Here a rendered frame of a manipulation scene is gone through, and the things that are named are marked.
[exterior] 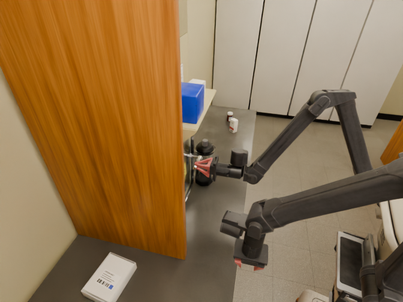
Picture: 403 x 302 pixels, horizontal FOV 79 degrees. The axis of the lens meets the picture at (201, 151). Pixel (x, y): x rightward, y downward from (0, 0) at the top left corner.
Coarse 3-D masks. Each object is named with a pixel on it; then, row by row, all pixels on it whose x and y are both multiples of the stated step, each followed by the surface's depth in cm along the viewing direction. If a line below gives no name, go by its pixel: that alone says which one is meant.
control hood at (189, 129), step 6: (210, 90) 95; (210, 96) 90; (204, 102) 86; (210, 102) 87; (204, 108) 82; (204, 114) 80; (186, 126) 72; (192, 126) 72; (198, 126) 73; (186, 132) 72; (192, 132) 72; (186, 138) 73
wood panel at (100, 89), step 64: (0, 0) 54; (64, 0) 50; (128, 0) 47; (0, 64) 64; (64, 64) 59; (128, 64) 55; (64, 128) 72; (128, 128) 66; (64, 192) 91; (128, 192) 82
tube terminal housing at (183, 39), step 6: (186, 36) 85; (180, 42) 80; (186, 42) 86; (180, 48) 81; (186, 48) 87; (186, 54) 88; (186, 60) 89; (186, 66) 90; (186, 72) 92; (186, 78) 93
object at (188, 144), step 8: (192, 136) 107; (184, 144) 98; (192, 144) 110; (184, 152) 100; (192, 152) 112; (184, 160) 102; (192, 160) 115; (192, 168) 118; (192, 176) 121; (192, 184) 124
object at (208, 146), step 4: (204, 140) 121; (200, 144) 123; (204, 144) 121; (208, 144) 123; (196, 148) 122; (200, 148) 120; (204, 148) 120; (208, 148) 120; (212, 148) 122; (204, 152) 120
